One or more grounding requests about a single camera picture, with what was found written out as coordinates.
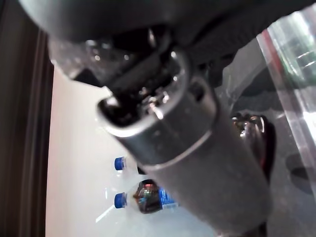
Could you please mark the dark metal shelf board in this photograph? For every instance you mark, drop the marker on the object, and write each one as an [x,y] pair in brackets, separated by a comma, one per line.
[24,123]
[296,197]

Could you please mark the robot right hand black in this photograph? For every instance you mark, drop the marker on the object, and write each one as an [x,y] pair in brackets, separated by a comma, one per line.
[185,135]

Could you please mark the clear plastic price rail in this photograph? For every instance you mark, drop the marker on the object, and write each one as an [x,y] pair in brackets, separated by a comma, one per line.
[284,74]

